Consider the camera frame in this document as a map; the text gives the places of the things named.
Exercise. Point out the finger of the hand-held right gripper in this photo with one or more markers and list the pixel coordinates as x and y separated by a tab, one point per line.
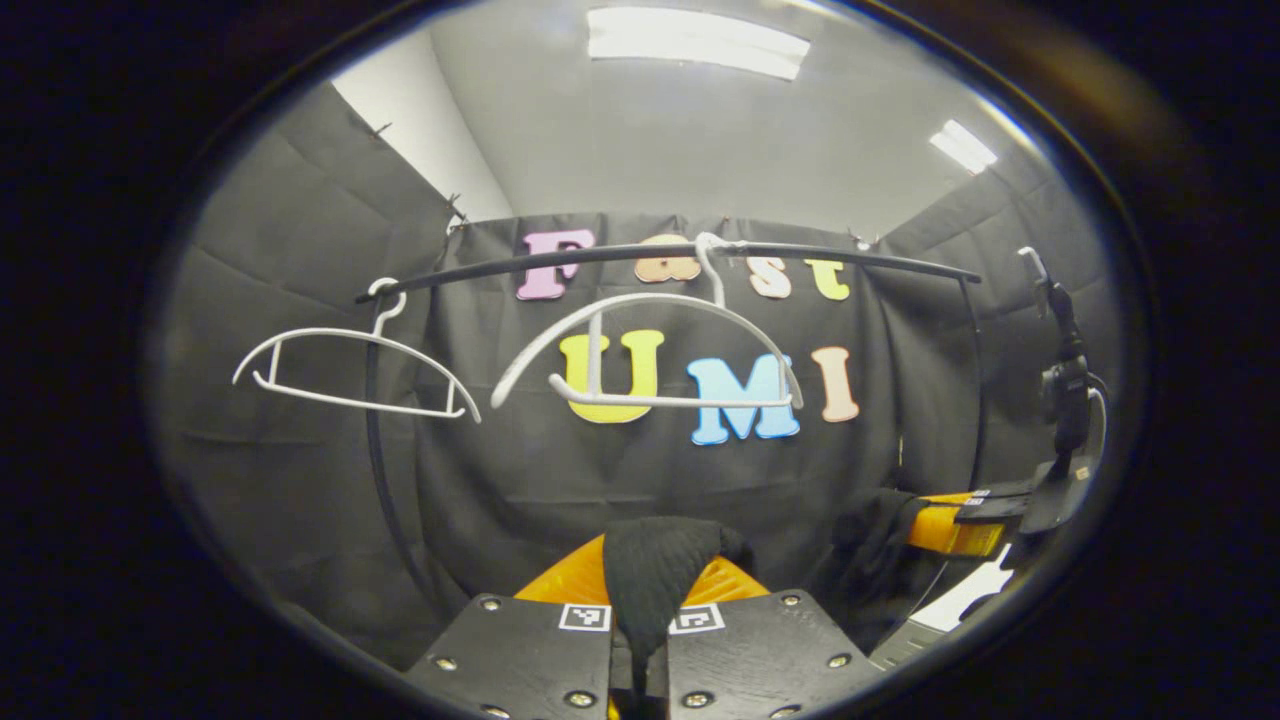
1005	500
955	538

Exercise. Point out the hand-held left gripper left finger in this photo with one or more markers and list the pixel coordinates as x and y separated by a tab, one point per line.
520	660

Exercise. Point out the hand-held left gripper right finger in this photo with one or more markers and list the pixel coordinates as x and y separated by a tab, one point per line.
760	660

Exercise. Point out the black knit jacket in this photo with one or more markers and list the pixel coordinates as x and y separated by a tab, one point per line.
650	570

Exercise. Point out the white plastic clothes hanger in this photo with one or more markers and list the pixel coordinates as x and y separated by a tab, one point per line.
640	297
330	332

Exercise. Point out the black metal clothes rack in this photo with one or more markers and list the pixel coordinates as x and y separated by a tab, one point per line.
560	262

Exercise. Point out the white flat board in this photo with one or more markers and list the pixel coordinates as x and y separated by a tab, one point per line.
965	595

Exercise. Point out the black backdrop cloth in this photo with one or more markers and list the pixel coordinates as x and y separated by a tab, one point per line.
300	500

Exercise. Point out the small ceiling light panel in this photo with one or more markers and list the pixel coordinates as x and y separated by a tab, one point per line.
962	147

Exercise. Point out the large ceiling light panel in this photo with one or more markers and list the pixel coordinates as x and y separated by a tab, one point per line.
700	40

